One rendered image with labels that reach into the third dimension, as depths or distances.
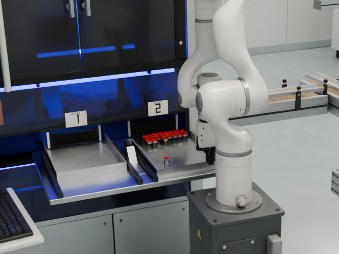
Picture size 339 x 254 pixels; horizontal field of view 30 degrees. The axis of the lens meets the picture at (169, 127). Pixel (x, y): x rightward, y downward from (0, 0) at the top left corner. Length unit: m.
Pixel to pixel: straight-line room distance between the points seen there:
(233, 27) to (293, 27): 6.22
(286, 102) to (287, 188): 1.40
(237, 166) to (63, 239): 0.97
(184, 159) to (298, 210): 1.69
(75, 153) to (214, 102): 0.81
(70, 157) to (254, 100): 0.86
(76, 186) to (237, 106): 0.67
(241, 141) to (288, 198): 2.17
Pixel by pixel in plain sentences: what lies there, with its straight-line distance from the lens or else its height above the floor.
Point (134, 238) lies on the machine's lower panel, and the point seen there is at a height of 0.44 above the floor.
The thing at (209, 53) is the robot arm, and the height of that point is 1.33.
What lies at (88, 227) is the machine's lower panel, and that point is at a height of 0.53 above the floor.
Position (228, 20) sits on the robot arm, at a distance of 1.96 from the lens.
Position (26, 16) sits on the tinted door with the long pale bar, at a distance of 2.42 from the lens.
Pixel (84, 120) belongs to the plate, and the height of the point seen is 1.01.
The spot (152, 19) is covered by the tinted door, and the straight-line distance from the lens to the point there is 2.52.
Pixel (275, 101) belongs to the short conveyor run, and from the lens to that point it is 2.99.
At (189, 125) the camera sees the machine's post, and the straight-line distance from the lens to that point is 2.67.
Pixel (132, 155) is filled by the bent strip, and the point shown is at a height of 0.91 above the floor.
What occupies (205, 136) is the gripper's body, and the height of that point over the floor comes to 1.03.
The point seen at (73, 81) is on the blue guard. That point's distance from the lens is 2.48.
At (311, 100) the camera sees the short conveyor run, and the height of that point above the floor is 0.92.
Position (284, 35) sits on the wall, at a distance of 8.13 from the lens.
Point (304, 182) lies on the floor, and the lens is 4.40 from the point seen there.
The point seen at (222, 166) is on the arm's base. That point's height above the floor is 1.01.
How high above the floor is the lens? 1.81
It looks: 20 degrees down
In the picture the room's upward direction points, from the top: 2 degrees counter-clockwise
